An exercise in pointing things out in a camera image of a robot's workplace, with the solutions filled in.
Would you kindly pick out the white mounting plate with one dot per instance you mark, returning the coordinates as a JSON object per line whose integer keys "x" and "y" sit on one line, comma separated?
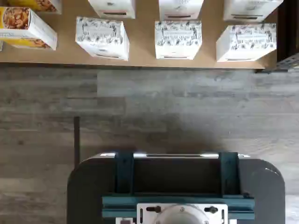
{"x": 144, "y": 214}

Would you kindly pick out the yellow nut snack box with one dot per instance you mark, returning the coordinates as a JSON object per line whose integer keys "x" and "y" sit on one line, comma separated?
{"x": 35, "y": 32}
{"x": 39, "y": 4}

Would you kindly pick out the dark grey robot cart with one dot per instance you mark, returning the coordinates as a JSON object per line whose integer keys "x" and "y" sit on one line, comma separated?
{"x": 88, "y": 186}

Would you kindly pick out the teal aluminium frame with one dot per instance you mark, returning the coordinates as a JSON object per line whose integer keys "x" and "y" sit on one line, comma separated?
{"x": 121, "y": 203}

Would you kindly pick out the brown shelf board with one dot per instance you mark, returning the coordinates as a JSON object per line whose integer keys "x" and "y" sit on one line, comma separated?
{"x": 142, "y": 46}

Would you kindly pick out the white floral carton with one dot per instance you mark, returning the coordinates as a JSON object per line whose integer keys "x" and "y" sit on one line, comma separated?
{"x": 177, "y": 37}
{"x": 252, "y": 9}
{"x": 181, "y": 8}
{"x": 112, "y": 7}
{"x": 100, "y": 35}
{"x": 247, "y": 42}

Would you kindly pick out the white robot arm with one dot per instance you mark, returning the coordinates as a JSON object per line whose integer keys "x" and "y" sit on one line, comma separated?
{"x": 182, "y": 215}

